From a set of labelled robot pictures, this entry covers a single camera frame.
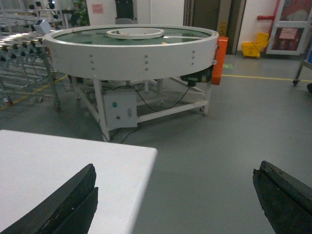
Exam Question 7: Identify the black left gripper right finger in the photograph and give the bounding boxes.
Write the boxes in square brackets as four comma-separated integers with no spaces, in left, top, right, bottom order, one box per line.
[253,161,312,234]

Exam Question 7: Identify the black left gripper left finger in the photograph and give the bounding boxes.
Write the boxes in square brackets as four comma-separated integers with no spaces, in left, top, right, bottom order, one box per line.
[1,163,98,234]

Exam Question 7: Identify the white electrical control box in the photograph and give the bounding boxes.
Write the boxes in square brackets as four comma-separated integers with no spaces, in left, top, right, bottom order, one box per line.
[103,88,137,128]

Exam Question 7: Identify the expandable roller conveyor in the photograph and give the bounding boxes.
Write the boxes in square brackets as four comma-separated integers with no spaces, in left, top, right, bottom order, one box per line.
[0,8,60,110]

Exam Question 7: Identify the metal cart with caster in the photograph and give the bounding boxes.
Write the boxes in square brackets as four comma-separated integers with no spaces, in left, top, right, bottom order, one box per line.
[292,42,312,87]

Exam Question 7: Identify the orange motor cover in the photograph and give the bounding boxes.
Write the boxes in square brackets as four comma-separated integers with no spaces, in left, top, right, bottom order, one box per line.
[211,37,228,85]

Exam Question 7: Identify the white round rotary table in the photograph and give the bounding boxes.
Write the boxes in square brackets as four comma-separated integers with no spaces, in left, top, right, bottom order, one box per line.
[44,24,221,141]

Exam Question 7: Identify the yellow mop bucket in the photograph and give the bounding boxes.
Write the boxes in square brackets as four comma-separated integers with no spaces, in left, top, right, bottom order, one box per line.
[242,32,269,58]

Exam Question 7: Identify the red fire cabinet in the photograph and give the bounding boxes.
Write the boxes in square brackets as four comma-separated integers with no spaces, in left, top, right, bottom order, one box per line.
[266,0,312,56]

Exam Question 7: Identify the black power cable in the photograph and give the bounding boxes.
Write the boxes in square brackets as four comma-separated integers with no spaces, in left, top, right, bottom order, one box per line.
[118,85,193,144]

